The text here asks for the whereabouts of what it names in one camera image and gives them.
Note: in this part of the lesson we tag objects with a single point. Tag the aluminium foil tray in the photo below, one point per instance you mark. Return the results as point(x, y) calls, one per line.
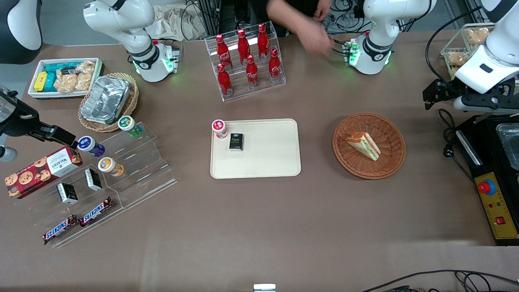
point(105, 99)

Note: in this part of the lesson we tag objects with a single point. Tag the yellow small box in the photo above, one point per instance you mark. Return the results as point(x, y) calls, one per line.
point(40, 81)

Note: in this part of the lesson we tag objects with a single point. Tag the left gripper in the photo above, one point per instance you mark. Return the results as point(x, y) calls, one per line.
point(455, 86)

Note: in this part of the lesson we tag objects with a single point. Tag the teal snack box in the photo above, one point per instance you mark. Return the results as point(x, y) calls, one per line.
point(61, 65)

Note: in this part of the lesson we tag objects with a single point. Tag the purple-capped small jar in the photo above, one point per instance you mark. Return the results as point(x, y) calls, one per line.
point(90, 145)

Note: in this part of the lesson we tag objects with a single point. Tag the beige plastic tray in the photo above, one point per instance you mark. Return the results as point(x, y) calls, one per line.
point(267, 158)

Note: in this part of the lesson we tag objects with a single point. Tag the red Walkers cookie box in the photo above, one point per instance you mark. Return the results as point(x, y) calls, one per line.
point(40, 172)

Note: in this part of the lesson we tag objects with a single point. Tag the person's right hand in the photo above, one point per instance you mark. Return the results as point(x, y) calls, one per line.
point(318, 40)

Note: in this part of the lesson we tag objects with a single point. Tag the brown wicker basket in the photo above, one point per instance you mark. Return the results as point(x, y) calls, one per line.
point(389, 162)

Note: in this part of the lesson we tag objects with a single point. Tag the Snickers chocolate bar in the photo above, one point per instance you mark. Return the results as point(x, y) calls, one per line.
point(58, 230)
point(96, 211)

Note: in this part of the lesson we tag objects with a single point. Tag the crumpled beige bag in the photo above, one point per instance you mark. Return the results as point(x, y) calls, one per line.
point(174, 22)

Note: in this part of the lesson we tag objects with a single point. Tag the person's left hand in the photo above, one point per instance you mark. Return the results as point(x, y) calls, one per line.
point(323, 9)

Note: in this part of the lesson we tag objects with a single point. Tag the person's right forearm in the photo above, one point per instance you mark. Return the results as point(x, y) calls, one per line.
point(288, 14)

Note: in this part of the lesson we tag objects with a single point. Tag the black box gold print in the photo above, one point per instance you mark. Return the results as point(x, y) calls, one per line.
point(236, 142)

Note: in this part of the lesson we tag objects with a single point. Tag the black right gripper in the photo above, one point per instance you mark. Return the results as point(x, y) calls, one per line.
point(17, 123)

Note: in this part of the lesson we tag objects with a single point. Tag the clear acrylic stepped display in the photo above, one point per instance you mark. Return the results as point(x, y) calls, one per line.
point(142, 170)

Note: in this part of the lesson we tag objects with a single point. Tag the red cola bottle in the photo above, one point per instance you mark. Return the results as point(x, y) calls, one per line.
point(251, 72)
point(243, 45)
point(263, 39)
point(223, 50)
point(224, 80)
point(275, 65)

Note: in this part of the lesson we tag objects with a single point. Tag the clear acrylic bottle rack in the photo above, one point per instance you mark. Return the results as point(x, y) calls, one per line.
point(267, 83)

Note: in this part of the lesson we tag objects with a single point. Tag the red emergency stop button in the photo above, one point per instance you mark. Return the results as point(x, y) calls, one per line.
point(486, 187)

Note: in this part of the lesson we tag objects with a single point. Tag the orange-capped small jar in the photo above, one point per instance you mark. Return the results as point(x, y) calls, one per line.
point(109, 166)

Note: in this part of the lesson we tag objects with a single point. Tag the triangle sandwich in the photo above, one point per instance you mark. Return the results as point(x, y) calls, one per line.
point(364, 146)

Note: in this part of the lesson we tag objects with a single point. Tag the white plastic bin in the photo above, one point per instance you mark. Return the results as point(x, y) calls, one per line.
point(34, 95)

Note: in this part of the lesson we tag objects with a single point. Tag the small white silver device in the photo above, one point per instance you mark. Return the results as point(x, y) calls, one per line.
point(264, 288)

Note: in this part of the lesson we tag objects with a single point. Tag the clear bag of crackers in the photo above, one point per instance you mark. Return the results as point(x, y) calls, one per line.
point(85, 75)
point(66, 83)

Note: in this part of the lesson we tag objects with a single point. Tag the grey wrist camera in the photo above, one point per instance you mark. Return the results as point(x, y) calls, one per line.
point(464, 104)
point(7, 154)

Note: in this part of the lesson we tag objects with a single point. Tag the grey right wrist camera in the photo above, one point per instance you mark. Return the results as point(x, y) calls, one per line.
point(7, 154)

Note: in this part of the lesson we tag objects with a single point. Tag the red-capped small jar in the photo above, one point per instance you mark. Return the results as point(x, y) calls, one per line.
point(219, 128)

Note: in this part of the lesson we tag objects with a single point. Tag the black and yellow control box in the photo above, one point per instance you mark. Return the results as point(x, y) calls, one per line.
point(482, 162)

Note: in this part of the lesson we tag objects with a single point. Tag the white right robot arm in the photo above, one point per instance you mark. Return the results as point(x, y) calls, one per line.
point(121, 18)

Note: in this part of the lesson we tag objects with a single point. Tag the person's black clothed body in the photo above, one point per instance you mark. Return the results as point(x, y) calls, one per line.
point(259, 10)

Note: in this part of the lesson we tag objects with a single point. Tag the light wicker basket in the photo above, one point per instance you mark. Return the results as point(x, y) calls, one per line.
point(131, 103)

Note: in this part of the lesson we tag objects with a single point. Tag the green-capped small jar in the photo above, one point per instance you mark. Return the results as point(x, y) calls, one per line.
point(129, 125)

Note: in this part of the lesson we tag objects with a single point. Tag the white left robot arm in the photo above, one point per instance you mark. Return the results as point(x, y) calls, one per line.
point(381, 18)

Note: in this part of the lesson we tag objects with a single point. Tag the black and white small box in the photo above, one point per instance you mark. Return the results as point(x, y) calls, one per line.
point(67, 193)
point(93, 179)

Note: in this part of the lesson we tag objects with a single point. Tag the bagged rice cracker snack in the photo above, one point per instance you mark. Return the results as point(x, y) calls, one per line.
point(458, 58)
point(454, 72)
point(477, 35)

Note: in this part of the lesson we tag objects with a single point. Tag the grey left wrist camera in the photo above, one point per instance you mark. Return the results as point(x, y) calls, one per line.
point(464, 104)

